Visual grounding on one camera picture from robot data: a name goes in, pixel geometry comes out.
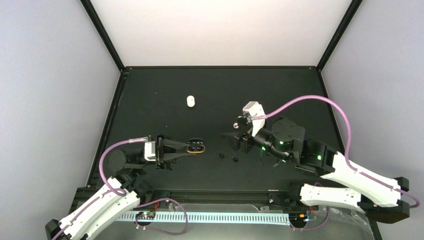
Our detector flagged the black gold charging case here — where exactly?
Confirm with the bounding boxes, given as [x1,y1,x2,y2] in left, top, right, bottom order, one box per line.
[186,138,206,154]

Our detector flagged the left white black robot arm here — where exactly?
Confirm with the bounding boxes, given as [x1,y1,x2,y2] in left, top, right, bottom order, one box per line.
[45,135,205,240]

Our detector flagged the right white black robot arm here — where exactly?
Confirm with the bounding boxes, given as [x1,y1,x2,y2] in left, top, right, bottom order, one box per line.
[221,117,411,224]

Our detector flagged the white closed earbud case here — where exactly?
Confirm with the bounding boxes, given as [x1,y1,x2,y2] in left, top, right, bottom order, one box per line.
[186,95,196,108]

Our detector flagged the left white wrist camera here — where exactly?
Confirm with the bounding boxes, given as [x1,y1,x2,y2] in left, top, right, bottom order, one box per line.
[143,141,157,162]

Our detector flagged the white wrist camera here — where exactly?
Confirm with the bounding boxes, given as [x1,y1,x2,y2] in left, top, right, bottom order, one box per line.
[143,141,157,162]
[242,101,266,137]

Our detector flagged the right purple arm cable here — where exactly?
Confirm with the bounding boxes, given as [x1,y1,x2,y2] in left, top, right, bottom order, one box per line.
[250,95,421,209]

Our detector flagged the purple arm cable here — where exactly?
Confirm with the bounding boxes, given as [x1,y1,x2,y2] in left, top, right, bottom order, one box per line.
[250,95,421,209]
[49,135,153,240]

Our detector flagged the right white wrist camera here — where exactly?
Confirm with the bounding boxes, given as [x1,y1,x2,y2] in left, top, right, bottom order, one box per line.
[242,101,266,137]

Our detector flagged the black mounting rail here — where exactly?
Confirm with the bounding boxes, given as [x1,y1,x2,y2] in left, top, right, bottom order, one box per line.
[72,187,320,213]

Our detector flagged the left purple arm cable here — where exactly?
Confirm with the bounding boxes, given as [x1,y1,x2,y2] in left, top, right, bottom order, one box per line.
[49,135,153,240]

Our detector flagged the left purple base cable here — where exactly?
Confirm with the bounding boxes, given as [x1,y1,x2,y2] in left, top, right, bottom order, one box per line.
[129,196,190,235]

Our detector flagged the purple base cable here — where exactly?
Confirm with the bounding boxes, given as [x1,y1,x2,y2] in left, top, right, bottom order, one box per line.
[289,205,332,232]
[129,196,190,235]

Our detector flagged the white slotted cable duct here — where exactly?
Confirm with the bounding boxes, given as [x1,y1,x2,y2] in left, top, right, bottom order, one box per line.
[115,211,291,226]

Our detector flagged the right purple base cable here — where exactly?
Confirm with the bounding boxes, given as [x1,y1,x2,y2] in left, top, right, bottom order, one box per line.
[289,205,332,232]

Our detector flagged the left black corner post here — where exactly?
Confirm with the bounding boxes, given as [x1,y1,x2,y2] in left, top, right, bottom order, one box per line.
[80,0,125,72]

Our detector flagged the black corner post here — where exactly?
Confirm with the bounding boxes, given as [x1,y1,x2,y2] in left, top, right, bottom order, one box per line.
[80,0,125,72]
[316,0,363,73]

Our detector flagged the right black corner post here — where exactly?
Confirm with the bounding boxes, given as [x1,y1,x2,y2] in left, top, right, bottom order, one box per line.
[316,0,363,73]

